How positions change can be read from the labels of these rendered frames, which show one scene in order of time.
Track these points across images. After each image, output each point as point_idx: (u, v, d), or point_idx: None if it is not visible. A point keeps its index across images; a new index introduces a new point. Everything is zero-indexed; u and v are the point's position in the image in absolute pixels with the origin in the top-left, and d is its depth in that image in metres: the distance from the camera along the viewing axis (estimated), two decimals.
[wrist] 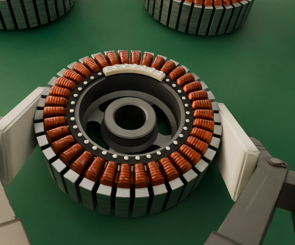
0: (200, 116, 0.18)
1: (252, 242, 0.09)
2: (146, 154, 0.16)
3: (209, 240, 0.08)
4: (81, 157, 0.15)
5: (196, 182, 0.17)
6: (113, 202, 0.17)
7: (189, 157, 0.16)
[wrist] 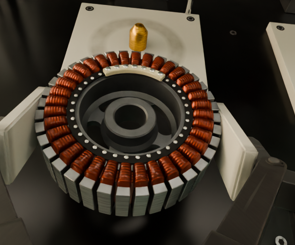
0: (199, 116, 0.18)
1: (251, 241, 0.09)
2: (146, 153, 0.16)
3: (208, 239, 0.08)
4: (81, 156, 0.15)
5: (196, 181, 0.17)
6: (113, 201, 0.17)
7: (189, 156, 0.16)
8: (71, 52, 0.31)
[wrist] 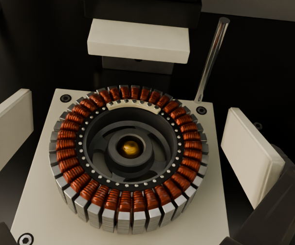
0: (190, 147, 0.21)
1: None
2: (143, 182, 0.19)
3: None
4: (89, 185, 0.18)
5: (186, 204, 0.20)
6: (115, 222, 0.20)
7: (180, 184, 0.19)
8: (34, 181, 0.22)
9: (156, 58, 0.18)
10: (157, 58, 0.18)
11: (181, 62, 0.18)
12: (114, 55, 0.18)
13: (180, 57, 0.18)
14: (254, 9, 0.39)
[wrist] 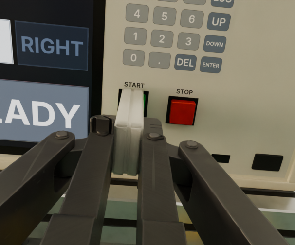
0: None
1: (173, 215, 0.10)
2: None
3: (144, 230, 0.08)
4: None
5: None
6: None
7: None
8: None
9: None
10: None
11: None
12: None
13: None
14: None
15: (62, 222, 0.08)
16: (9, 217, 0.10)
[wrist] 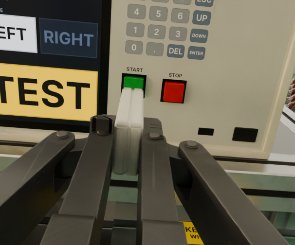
0: None
1: (173, 215, 0.10)
2: None
3: (144, 230, 0.08)
4: None
5: None
6: None
7: None
8: None
9: None
10: None
11: None
12: None
13: None
14: None
15: (62, 222, 0.08)
16: (9, 217, 0.10)
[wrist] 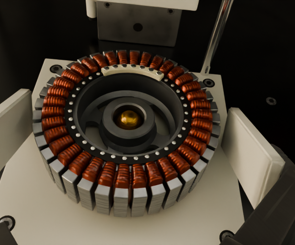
0: (198, 116, 0.18)
1: None
2: (144, 154, 0.16)
3: None
4: (79, 157, 0.15)
5: (194, 182, 0.17)
6: (111, 202, 0.17)
7: (188, 157, 0.16)
8: (17, 157, 0.19)
9: (160, 2, 0.15)
10: (161, 3, 0.15)
11: (189, 9, 0.15)
12: (109, 0, 0.15)
13: (189, 1, 0.15)
14: None
15: None
16: None
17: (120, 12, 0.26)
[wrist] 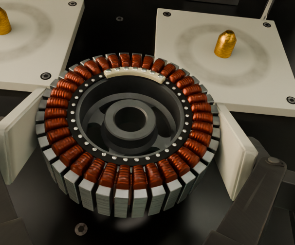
0: (199, 119, 0.18)
1: (251, 241, 0.09)
2: (145, 156, 0.16)
3: (208, 239, 0.08)
4: (81, 158, 0.15)
5: (194, 183, 0.17)
6: (112, 203, 0.17)
7: (188, 159, 0.16)
8: None
9: None
10: None
11: None
12: None
13: None
14: None
15: None
16: None
17: None
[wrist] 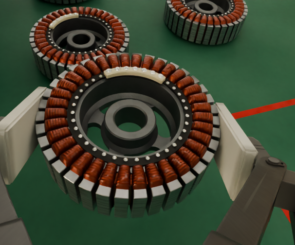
0: (199, 119, 0.18)
1: (251, 241, 0.09)
2: (145, 156, 0.16)
3: (208, 239, 0.08)
4: (81, 158, 0.15)
5: (194, 183, 0.17)
6: (112, 203, 0.17)
7: (188, 159, 0.16)
8: None
9: None
10: None
11: None
12: None
13: None
14: None
15: None
16: None
17: None
